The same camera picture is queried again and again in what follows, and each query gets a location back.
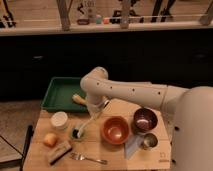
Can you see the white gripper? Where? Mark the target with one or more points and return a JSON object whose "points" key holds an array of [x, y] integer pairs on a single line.
{"points": [[95, 109]]}

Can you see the white handled dish brush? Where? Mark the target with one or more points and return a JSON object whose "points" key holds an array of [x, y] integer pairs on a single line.
{"points": [[86, 123]]}

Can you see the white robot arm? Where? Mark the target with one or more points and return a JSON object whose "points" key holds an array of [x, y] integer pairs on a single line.
{"points": [[192, 138]]}

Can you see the green plastic cup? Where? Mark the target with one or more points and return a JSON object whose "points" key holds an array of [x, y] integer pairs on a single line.
{"points": [[77, 133]]}

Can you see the small metal cup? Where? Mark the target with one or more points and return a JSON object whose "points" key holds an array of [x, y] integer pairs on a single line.
{"points": [[150, 141]]}

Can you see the yellow corn cob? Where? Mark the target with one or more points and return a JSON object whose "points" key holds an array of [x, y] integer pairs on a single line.
{"points": [[78, 99]]}

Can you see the orange plastic bowl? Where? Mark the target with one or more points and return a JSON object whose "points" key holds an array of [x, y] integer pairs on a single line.
{"points": [[115, 130]]}

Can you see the white small bowl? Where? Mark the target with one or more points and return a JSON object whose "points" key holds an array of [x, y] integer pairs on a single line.
{"points": [[59, 120]]}

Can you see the green plastic tray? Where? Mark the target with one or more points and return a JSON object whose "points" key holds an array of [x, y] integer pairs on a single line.
{"points": [[59, 94]]}

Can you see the dark purple bowl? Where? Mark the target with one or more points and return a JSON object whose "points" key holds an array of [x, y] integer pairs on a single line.
{"points": [[145, 120]]}

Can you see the silver metal fork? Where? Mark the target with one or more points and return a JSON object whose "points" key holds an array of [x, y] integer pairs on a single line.
{"points": [[81, 157]]}

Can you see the grey folded cloth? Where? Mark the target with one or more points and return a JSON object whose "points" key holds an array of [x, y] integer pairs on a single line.
{"points": [[132, 145]]}

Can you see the orange fruit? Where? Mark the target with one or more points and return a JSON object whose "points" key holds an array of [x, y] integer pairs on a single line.
{"points": [[50, 139]]}

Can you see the wooden block eraser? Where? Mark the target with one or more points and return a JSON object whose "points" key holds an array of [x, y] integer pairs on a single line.
{"points": [[58, 151]]}

